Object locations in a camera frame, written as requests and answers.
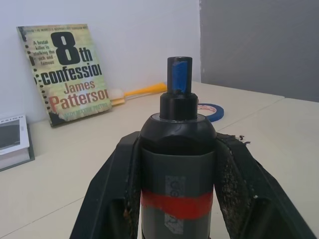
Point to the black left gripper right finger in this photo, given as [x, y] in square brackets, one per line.
[251, 189]

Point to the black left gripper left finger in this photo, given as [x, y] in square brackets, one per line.
[104, 199]

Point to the blue masking tape roll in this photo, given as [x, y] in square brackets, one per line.
[214, 109]

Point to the white and grey hardcover book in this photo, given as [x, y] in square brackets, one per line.
[12, 142]

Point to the grey partition panel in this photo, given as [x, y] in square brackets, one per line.
[259, 47]

